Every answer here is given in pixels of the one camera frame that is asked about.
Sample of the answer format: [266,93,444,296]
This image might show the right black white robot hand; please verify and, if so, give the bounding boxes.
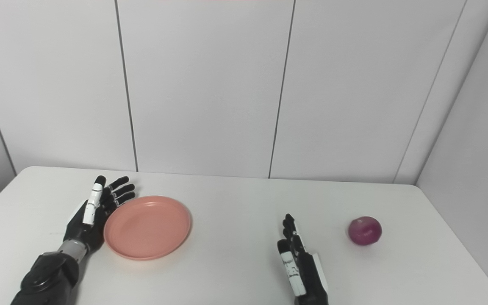
[277,213,330,305]

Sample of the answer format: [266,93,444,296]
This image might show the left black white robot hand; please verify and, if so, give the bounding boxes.
[63,175,136,254]

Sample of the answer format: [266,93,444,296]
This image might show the pink plastic plate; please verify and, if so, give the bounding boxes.
[103,195,192,261]

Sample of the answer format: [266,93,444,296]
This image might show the purple red onion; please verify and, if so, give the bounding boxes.
[347,216,383,246]

